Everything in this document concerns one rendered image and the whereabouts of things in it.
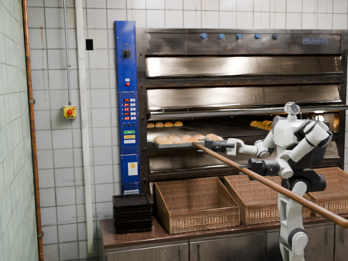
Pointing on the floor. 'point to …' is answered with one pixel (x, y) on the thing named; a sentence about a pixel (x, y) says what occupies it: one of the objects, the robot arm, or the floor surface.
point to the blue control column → (125, 34)
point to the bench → (222, 243)
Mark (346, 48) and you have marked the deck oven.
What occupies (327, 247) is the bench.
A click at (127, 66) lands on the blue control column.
